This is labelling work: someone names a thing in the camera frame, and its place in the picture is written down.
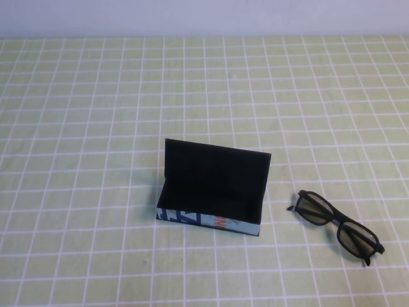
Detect black printed glasses case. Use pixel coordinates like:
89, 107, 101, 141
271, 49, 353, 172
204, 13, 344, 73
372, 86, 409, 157
155, 138, 272, 237

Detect black-framed glasses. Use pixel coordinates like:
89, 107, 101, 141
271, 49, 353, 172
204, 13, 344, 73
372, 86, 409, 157
286, 189, 386, 267

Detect green white-grid tablecloth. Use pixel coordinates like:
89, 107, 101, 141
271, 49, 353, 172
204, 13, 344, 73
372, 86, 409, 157
0, 34, 409, 307

